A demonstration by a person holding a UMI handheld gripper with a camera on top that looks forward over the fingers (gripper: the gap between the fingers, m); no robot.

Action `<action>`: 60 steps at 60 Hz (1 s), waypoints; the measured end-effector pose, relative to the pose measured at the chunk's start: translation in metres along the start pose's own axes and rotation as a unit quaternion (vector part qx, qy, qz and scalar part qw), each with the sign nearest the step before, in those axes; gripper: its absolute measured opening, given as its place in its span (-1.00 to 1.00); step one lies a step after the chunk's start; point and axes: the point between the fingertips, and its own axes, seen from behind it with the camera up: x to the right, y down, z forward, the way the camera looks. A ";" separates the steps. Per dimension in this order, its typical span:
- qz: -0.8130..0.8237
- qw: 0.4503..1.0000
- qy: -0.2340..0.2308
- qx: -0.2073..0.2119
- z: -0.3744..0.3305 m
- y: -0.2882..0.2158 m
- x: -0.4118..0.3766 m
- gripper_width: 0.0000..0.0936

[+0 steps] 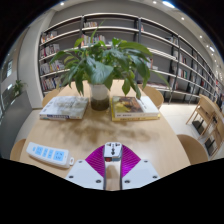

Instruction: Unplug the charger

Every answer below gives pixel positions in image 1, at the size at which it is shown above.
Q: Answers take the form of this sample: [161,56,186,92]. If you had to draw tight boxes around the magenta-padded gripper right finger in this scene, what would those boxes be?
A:
[119,144,161,191]

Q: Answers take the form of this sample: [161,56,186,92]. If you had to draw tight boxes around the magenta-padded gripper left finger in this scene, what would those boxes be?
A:
[64,144,108,191]

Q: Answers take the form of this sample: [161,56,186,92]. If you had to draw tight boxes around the small white charger block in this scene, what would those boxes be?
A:
[103,141,123,163]

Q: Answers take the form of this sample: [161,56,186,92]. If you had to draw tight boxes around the white power strip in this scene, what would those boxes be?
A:
[25,141,75,169]

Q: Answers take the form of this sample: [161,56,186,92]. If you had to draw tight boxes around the round-backed wooden chair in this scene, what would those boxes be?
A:
[176,134,210,166]
[41,88,63,109]
[141,85,165,110]
[9,138,28,163]

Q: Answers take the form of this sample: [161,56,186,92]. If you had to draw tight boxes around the yellow-edged picture book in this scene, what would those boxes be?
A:
[110,95,162,123]

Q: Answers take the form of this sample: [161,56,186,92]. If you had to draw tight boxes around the large white book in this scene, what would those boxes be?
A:
[38,95,90,121]

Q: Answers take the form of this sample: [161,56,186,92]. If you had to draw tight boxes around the green potted plant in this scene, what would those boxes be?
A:
[49,28,172,112]

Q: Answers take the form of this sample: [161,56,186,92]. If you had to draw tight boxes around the small green ledge plant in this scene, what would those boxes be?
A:
[12,79,27,98]

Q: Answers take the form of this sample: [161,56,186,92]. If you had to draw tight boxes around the grey shelf unit with books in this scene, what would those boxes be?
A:
[37,12,224,105]

